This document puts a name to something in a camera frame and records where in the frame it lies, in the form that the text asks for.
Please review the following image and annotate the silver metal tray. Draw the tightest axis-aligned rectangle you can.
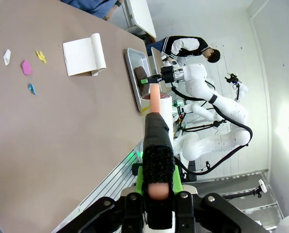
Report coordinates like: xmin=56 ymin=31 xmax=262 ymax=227
xmin=124 ymin=48 xmax=152 ymax=113

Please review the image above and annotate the white paper scrap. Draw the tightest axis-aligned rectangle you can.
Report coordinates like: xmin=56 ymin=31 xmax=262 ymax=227
xmin=3 ymin=49 xmax=12 ymax=67

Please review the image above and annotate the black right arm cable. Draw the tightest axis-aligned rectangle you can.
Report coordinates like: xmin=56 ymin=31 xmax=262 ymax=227
xmin=170 ymin=81 xmax=254 ymax=176

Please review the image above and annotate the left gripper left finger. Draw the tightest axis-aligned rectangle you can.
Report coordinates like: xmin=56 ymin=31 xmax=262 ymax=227
xmin=53 ymin=166 xmax=146 ymax=233

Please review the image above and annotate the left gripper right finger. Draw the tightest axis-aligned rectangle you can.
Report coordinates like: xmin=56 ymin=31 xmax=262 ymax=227
xmin=172 ymin=165 xmax=264 ymax=233

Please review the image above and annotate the pink paper scrap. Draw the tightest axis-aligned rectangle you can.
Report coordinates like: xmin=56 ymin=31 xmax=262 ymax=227
xmin=21 ymin=59 xmax=34 ymax=76

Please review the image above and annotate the pink black-handled lint roller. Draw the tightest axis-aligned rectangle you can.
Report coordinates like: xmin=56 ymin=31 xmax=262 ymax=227
xmin=140 ymin=82 xmax=177 ymax=230

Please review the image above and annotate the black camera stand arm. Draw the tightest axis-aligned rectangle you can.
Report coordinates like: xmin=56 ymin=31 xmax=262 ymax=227
xmin=218 ymin=186 xmax=263 ymax=202

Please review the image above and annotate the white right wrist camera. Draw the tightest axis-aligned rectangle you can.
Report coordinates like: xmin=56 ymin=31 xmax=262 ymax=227
xmin=161 ymin=55 xmax=180 ymax=68

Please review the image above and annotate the yellow paper scrap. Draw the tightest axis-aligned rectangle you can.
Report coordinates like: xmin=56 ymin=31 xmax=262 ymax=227
xmin=35 ymin=50 xmax=48 ymax=65

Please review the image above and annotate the person in black-white jacket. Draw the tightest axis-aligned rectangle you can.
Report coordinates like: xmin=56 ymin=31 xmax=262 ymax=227
xmin=146 ymin=35 xmax=221 ymax=65

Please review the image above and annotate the person's left hand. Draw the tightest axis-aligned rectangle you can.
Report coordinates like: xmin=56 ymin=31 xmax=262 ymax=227
xmin=104 ymin=4 xmax=120 ymax=22

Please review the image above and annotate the large white table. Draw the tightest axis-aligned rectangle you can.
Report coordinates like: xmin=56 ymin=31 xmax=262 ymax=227
xmin=124 ymin=0 xmax=157 ymax=40

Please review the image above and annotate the white camera on stand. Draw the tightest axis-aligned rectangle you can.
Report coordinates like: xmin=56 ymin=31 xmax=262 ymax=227
xmin=258 ymin=179 xmax=268 ymax=194

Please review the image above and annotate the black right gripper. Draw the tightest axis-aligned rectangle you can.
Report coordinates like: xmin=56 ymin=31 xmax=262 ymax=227
xmin=139 ymin=65 xmax=176 ymax=85

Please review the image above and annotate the brown towel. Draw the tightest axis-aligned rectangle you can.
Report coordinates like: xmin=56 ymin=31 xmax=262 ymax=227
xmin=134 ymin=66 xmax=151 ymax=97

